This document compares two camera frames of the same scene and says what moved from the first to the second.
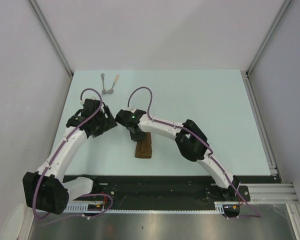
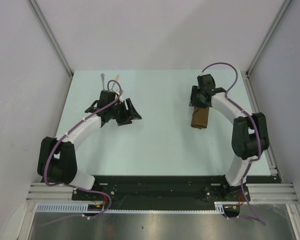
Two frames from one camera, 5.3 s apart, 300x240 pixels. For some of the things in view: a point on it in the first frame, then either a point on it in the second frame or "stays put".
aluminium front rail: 271,193 stays put
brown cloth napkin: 144,147 -> 200,117
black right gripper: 135,138 -> 193,102
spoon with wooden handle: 110,91 stays put
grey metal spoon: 103,91 stays put
